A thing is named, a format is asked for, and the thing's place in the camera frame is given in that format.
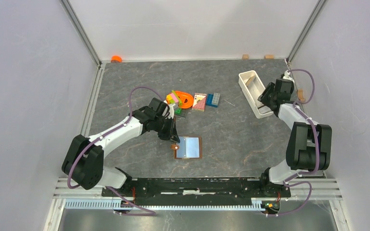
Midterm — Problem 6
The dark grey block baseplate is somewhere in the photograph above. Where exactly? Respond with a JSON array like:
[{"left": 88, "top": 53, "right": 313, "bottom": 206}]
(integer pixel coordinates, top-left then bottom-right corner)
[{"left": 174, "top": 108, "right": 187, "bottom": 117}]

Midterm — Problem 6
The brown leather card holder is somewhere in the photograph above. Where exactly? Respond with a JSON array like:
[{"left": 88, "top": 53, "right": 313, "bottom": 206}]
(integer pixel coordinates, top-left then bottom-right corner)
[{"left": 171, "top": 136, "right": 202, "bottom": 159}]

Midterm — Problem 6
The stack of white cards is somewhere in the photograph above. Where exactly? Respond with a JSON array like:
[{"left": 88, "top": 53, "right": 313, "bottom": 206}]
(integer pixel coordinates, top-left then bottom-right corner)
[{"left": 258, "top": 105, "right": 273, "bottom": 115}]

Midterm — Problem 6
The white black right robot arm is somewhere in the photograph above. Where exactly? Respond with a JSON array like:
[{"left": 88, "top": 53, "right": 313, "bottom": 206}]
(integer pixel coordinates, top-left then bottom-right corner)
[{"left": 258, "top": 78, "right": 332, "bottom": 196}]

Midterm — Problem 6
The white slotted cable duct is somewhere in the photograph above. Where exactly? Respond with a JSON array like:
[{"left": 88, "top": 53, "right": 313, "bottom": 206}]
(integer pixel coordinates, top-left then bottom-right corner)
[{"left": 64, "top": 199, "right": 269, "bottom": 211}]

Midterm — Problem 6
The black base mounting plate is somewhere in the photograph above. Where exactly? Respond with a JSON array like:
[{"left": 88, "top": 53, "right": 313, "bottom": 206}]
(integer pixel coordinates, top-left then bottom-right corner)
[{"left": 117, "top": 177, "right": 291, "bottom": 206}]

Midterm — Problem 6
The pink yellow green block stack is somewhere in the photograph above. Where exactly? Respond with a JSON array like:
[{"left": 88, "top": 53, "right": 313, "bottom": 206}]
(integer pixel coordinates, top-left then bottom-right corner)
[{"left": 166, "top": 90, "right": 183, "bottom": 107}]

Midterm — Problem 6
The curved wooden piece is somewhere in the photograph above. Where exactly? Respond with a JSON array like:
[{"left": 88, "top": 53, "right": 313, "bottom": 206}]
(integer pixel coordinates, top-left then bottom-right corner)
[{"left": 297, "top": 89, "right": 306, "bottom": 103}]

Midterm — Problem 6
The orange tape roll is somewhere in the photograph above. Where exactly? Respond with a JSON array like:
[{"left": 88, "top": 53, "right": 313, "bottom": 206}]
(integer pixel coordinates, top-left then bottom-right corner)
[{"left": 110, "top": 55, "right": 122, "bottom": 63}]

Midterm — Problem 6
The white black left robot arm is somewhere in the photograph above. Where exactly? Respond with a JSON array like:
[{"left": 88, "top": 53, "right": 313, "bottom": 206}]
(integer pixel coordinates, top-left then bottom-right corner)
[{"left": 61, "top": 98, "right": 180, "bottom": 196}]

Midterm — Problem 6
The wooden block right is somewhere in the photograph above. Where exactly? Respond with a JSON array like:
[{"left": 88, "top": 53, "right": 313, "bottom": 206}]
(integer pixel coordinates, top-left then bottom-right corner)
[{"left": 264, "top": 54, "right": 275, "bottom": 59}]

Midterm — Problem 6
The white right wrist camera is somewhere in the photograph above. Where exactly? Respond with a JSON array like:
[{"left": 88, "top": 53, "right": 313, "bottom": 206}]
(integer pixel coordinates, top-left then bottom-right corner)
[{"left": 281, "top": 70, "right": 294, "bottom": 82}]

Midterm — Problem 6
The red playing card box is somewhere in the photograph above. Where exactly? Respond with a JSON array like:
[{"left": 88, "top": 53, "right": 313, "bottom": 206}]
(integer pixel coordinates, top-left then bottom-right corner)
[{"left": 192, "top": 93, "right": 207, "bottom": 112}]

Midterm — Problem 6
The blue grey building block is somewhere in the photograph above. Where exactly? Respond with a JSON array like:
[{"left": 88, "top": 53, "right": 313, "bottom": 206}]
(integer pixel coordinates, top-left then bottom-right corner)
[{"left": 206, "top": 92, "right": 221, "bottom": 108}]

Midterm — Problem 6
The green building block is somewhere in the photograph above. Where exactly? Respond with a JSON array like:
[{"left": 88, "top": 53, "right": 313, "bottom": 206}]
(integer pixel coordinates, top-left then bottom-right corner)
[{"left": 174, "top": 108, "right": 182, "bottom": 116}]

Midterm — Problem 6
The white rectangular plastic tray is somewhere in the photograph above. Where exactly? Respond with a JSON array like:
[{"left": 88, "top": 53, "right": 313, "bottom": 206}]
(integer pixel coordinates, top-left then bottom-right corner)
[{"left": 238, "top": 70, "right": 274, "bottom": 119}]

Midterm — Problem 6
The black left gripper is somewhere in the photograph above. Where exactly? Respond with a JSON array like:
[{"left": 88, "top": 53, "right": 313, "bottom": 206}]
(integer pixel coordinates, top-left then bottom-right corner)
[{"left": 153, "top": 115, "right": 180, "bottom": 143}]

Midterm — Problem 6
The tan card in tray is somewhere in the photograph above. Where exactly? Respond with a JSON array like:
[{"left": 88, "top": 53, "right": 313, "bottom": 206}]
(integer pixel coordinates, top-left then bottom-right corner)
[{"left": 245, "top": 76, "right": 256, "bottom": 87}]

